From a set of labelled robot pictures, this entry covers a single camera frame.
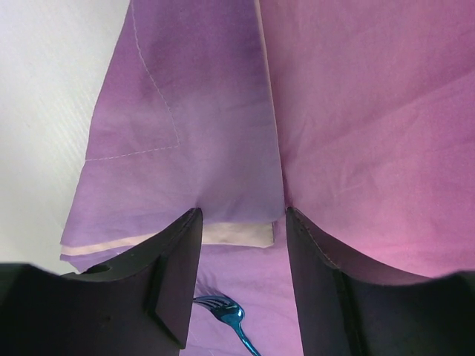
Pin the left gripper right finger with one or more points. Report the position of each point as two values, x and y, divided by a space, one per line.
350 304

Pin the purple printed placemat cloth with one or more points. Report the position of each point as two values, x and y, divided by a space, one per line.
359 114

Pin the blue metallic fork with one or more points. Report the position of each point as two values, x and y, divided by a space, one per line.
229 312

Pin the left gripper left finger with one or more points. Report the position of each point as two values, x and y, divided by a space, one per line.
136 303

